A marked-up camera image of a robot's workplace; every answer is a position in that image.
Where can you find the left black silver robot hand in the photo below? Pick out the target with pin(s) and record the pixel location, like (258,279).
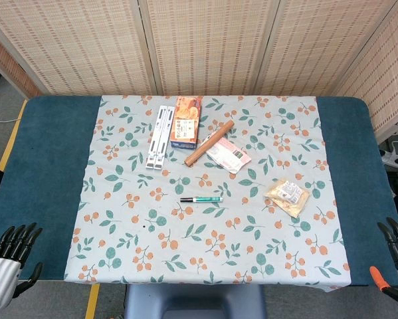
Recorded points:
(1,279)

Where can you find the green white marker body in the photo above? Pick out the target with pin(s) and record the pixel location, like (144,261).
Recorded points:
(208,199)

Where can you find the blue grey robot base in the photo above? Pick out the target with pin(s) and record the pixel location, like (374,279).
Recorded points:
(192,302)

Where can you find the beige snack bag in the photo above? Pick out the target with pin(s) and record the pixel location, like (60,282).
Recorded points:
(286,197)

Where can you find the dark blue table cover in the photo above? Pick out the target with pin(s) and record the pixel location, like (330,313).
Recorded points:
(46,149)

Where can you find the pink white plastic packet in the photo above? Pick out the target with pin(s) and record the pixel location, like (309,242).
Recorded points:
(230,156)

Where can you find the floral patterned tablecloth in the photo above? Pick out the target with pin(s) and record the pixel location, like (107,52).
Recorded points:
(202,239)

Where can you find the white folded metal stand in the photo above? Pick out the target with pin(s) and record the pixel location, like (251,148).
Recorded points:
(159,136)

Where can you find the wooden rolling pin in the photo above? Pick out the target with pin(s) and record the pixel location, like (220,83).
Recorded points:
(208,143)

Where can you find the orange biscuit box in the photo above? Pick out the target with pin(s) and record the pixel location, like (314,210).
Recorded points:
(185,123)

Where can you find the bamboo folding screen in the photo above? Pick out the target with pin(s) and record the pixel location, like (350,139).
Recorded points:
(202,43)

